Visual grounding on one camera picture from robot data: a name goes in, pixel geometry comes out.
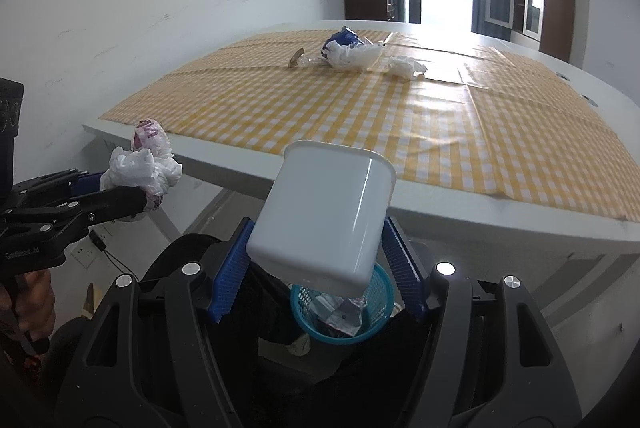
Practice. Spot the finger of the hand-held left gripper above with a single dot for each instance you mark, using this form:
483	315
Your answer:
87	183
115	203

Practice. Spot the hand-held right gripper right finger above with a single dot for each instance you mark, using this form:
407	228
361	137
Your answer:
400	263

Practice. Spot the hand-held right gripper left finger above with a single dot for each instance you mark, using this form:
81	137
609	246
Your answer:
230	268

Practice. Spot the white printed plastic bag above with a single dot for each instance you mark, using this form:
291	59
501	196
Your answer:
140	167

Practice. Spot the blue mesh plastic basket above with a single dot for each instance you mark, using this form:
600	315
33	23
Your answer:
377	308

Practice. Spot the white red-edged plastic bag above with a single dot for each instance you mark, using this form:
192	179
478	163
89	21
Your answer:
345	318

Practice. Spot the white plastic container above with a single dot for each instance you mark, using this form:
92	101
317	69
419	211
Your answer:
320	218

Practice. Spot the plain white plastic bag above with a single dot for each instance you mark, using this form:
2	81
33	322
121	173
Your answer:
357	56

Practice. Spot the blue plastic bag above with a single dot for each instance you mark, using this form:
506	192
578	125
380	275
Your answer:
342	38

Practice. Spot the person's left hand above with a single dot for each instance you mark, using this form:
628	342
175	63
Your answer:
37	303

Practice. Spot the person's right shoe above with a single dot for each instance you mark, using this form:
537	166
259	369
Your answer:
396	306

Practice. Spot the person's shoe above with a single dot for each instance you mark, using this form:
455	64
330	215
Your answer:
301	344
396	306

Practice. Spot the person's right leg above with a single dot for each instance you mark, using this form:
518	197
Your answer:
380	353

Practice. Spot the person's left shoe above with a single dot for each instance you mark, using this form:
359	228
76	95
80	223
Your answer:
301	344

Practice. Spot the yellow checked tablecloth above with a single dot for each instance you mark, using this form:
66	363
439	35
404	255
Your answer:
350	107

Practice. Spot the white crumpled tissue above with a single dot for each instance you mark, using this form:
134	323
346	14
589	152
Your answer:
407	66

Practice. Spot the small brown scrap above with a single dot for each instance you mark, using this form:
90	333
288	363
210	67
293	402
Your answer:
298	56

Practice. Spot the white wall socket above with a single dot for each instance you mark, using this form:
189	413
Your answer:
82	255

